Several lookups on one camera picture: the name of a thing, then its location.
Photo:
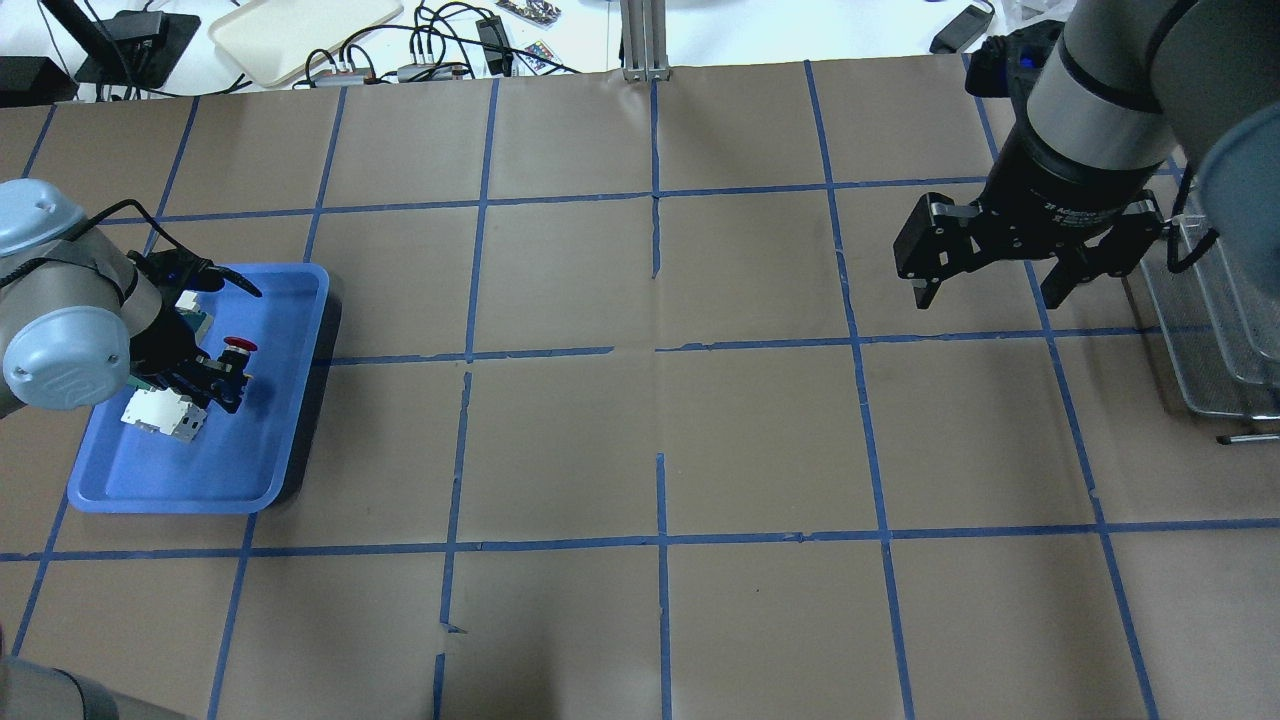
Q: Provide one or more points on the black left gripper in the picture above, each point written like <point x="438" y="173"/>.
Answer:
<point x="160" y="346"/>

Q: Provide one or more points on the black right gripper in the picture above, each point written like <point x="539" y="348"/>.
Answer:
<point x="1058" y="182"/>

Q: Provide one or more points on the red emergency stop button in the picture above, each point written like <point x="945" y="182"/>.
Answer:
<point x="237" y="353"/>

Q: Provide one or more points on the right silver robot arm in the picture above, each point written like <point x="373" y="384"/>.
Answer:
<point x="1099" y="102"/>

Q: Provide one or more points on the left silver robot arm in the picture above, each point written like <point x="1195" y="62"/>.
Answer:
<point x="81" y="319"/>

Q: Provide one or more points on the white circuit breaker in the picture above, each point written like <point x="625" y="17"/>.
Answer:
<point x="165" y="412"/>

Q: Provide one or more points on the green circuit board module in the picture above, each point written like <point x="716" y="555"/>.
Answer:
<point x="192" y="313"/>

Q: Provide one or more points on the black power adapter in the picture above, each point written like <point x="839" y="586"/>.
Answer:
<point x="964" y="29"/>

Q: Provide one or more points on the beige plastic tray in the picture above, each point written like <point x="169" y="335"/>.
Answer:
<point x="270" y="40"/>

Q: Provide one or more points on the black monitor stand base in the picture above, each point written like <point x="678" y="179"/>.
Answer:
<point x="134" y="48"/>

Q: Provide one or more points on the silver wire mesh basket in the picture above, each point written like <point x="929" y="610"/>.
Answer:
<point x="1220" y="331"/>

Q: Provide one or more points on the aluminium frame post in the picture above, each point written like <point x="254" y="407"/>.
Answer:
<point x="644" y="56"/>

